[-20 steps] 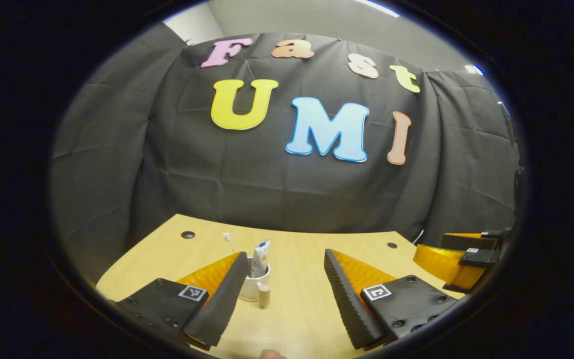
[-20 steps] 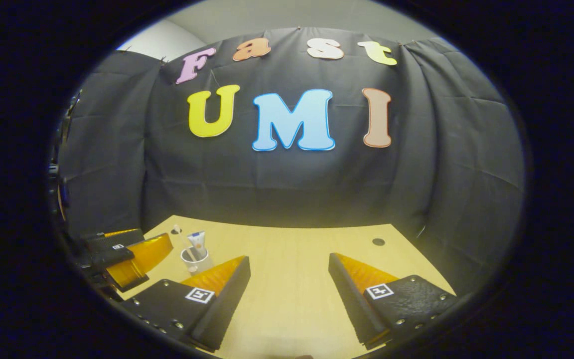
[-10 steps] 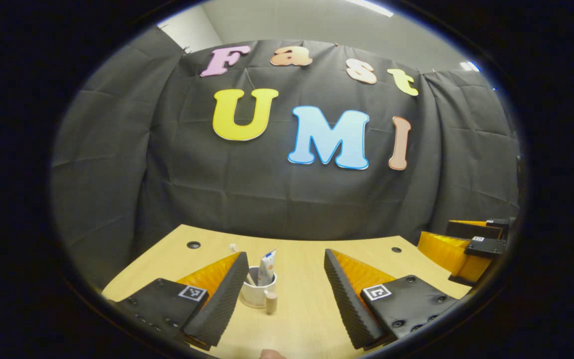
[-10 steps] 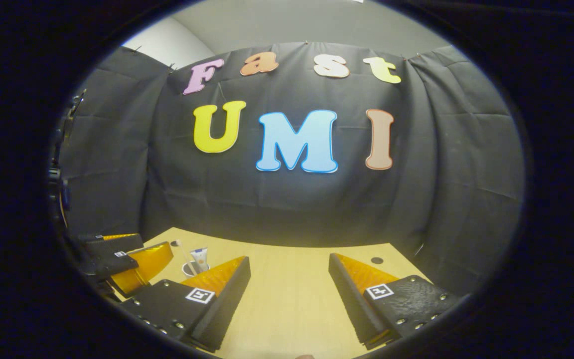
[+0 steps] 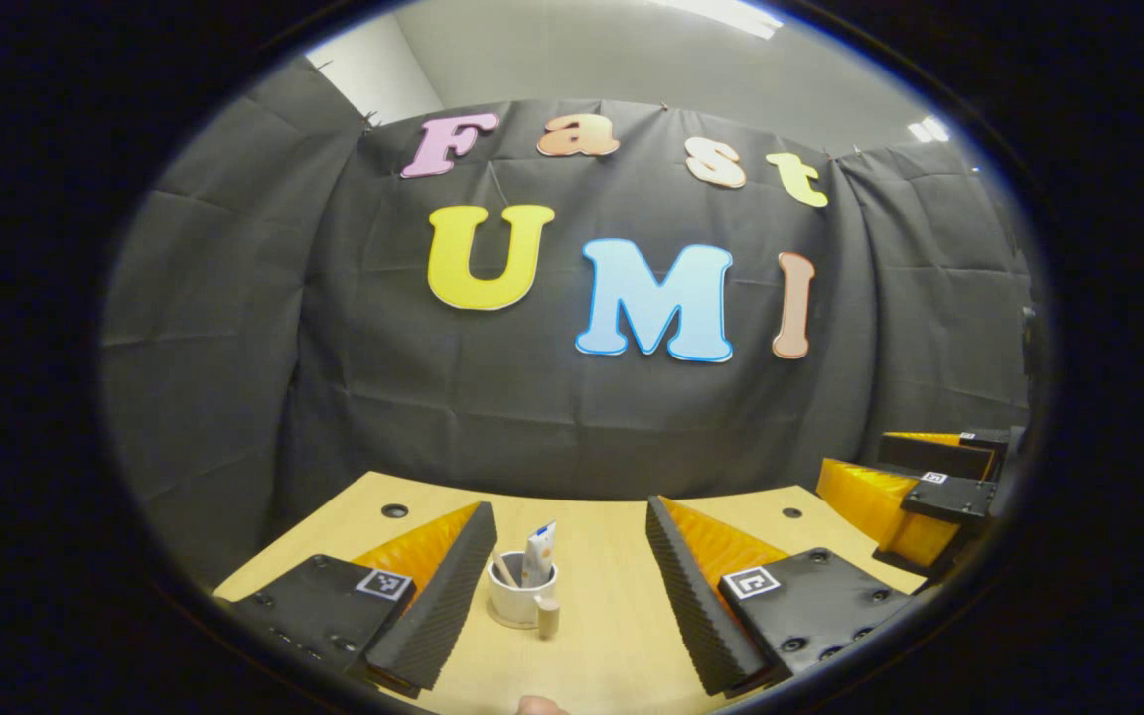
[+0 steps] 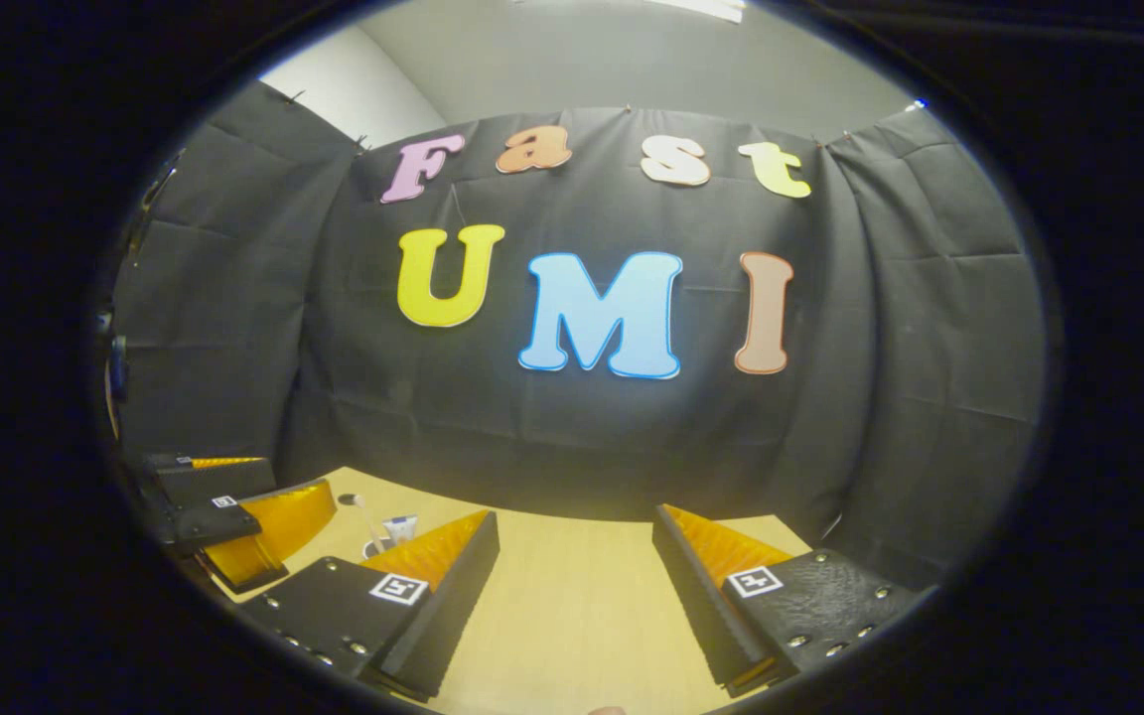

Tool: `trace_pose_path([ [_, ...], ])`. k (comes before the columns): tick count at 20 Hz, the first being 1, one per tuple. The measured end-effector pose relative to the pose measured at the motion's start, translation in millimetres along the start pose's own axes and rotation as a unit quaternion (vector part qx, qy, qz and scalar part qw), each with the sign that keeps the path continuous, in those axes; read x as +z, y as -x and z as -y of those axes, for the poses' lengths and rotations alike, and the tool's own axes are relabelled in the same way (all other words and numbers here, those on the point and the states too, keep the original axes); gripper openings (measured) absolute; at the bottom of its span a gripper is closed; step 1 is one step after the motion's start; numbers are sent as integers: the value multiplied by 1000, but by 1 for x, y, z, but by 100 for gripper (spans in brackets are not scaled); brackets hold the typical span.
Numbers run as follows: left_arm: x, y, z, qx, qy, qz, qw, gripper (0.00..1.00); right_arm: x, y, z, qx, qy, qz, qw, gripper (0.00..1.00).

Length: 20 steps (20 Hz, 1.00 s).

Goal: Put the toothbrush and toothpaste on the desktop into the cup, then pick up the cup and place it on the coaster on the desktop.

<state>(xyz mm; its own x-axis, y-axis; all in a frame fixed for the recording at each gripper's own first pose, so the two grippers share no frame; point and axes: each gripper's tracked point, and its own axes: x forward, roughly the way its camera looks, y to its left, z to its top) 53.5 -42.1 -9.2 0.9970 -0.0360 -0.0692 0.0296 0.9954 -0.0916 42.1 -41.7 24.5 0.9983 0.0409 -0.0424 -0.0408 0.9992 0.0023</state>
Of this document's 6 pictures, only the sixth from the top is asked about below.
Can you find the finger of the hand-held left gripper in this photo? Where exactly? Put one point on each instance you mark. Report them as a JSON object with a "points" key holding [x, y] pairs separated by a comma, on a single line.
{"points": [[205, 477], [264, 531]]}

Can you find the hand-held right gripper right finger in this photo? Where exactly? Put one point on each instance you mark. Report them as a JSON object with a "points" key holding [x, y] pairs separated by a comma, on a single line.
{"points": [[696, 616]]}

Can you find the white cup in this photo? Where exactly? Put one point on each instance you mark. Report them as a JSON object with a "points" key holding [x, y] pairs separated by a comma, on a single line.
{"points": [[375, 546]]}

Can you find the light wooden desktop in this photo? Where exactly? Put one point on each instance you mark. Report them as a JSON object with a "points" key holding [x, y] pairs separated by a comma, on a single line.
{"points": [[572, 596]]}

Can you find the beige toothbrush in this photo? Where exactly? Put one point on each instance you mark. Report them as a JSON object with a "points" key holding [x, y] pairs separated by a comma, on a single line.
{"points": [[368, 526]]}

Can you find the black backdrop cloth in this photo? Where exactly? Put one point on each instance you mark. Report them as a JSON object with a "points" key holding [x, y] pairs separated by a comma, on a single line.
{"points": [[552, 427]]}

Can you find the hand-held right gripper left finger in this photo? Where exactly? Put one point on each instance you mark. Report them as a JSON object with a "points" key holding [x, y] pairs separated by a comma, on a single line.
{"points": [[448, 616]]}

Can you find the white toothpaste tube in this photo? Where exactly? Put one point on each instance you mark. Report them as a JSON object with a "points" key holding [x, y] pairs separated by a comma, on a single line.
{"points": [[400, 526]]}

